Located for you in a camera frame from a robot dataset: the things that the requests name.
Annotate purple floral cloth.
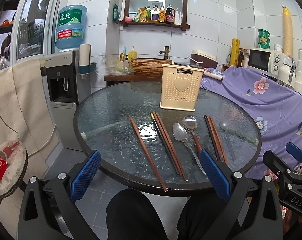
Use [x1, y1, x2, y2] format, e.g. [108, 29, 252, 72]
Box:
[200, 67, 302, 169]

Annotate round glass table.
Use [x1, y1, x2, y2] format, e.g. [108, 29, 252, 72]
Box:
[73, 82, 262, 197]

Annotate all-steel spoon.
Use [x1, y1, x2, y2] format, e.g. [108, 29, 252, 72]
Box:
[173, 122, 206, 175]

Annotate blue water jug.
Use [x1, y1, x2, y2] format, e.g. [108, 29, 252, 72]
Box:
[55, 5, 87, 50]

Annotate beige tall roll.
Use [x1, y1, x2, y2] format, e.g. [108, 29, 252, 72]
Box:
[282, 5, 293, 56]

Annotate yellow roll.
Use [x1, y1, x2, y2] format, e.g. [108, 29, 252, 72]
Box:
[230, 38, 240, 66]

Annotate yellow soap bottle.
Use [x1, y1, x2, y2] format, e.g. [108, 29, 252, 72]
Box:
[128, 46, 137, 62]

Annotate brown wooden chopstick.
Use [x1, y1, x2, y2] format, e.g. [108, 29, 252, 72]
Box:
[129, 117, 168, 192]

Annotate beige cloth cover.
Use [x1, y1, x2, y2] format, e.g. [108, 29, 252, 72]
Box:
[0, 59, 59, 172]

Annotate white microwave oven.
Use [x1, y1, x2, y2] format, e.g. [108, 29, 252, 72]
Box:
[247, 48, 292, 78]

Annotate brown glass bottle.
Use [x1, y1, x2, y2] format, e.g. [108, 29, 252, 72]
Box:
[237, 50, 244, 67]

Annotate cream plastic utensil holder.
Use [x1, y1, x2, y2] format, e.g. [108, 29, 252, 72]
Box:
[160, 64, 204, 112]

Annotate brown white rice cooker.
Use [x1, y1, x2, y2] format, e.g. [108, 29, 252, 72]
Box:
[190, 50, 218, 69]

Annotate stool with cushion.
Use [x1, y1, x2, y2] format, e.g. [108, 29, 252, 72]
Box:
[0, 140, 28, 204]

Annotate white pan with lid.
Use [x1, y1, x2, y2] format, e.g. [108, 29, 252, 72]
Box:
[174, 62, 224, 81]

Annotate wooden framed wall shelf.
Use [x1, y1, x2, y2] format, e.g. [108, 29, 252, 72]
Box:
[120, 0, 190, 31]

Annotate green stacked bowls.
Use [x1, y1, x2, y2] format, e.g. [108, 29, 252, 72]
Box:
[258, 29, 270, 49]

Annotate wooden-handled steel spoon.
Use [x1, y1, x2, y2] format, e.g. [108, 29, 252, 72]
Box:
[182, 116, 202, 154]

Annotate dark soy sauce bottle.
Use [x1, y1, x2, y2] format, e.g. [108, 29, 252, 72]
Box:
[165, 4, 175, 24]

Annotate plastic bag with items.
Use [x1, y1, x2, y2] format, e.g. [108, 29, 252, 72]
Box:
[101, 53, 134, 76]

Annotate white kettle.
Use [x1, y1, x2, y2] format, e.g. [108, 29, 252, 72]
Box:
[276, 55, 296, 90]

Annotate brass faucet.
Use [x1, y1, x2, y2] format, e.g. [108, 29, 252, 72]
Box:
[159, 46, 169, 60]

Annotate paper cup dispenser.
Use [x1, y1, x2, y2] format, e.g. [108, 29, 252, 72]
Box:
[78, 44, 96, 80]

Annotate wooden counter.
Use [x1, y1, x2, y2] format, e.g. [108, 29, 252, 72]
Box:
[104, 74, 162, 87]

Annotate water dispenser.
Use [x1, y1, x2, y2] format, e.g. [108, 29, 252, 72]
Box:
[45, 49, 91, 151]

